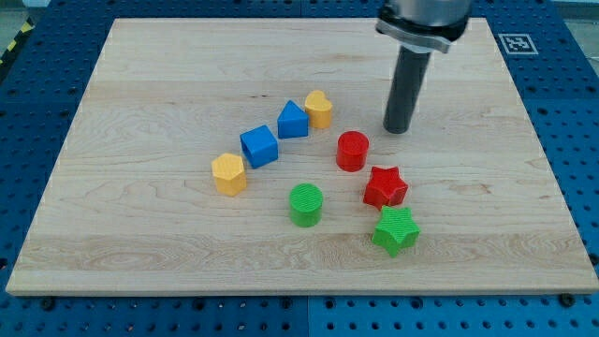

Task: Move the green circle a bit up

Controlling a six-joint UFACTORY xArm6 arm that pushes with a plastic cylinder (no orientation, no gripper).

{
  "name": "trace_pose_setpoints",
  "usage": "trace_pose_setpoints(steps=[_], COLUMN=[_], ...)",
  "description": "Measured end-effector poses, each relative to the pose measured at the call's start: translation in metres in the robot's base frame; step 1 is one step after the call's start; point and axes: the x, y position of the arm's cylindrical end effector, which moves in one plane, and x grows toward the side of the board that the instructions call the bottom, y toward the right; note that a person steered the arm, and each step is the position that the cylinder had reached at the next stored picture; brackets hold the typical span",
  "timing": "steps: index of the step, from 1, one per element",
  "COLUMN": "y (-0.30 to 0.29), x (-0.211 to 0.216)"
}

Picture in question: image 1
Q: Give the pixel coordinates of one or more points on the green cylinder block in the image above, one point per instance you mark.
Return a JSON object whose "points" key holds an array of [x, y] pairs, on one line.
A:
{"points": [[305, 202]]}

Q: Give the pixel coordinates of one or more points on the blue cube block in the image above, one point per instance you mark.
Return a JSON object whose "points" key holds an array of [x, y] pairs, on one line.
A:
{"points": [[259, 146]]}

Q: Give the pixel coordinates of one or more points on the blue triangle block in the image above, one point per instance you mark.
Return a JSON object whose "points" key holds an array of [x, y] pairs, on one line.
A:
{"points": [[292, 122]]}

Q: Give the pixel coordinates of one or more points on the red cylinder block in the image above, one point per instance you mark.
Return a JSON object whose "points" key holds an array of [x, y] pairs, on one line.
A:
{"points": [[352, 150]]}

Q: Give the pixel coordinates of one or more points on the yellow heart block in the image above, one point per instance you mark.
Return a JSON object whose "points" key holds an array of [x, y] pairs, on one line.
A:
{"points": [[319, 109]]}

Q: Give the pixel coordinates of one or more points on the yellow hexagon block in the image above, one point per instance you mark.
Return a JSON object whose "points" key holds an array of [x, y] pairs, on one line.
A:
{"points": [[229, 174]]}

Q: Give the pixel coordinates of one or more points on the wooden board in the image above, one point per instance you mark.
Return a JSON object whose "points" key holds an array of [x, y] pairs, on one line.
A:
{"points": [[131, 207]]}

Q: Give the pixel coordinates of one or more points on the red star block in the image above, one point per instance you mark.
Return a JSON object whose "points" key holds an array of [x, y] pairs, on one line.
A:
{"points": [[385, 188]]}

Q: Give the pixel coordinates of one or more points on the green star block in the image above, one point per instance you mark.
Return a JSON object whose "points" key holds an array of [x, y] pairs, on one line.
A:
{"points": [[395, 230]]}

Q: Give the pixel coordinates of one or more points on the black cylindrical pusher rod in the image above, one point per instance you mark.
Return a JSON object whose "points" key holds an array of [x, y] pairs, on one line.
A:
{"points": [[404, 90]]}

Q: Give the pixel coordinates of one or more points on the white fiducial marker tag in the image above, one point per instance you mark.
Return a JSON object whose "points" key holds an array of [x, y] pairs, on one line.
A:
{"points": [[518, 44]]}

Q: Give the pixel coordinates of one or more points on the yellow black hazard tape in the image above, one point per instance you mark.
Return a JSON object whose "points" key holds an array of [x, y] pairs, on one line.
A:
{"points": [[17, 43]]}

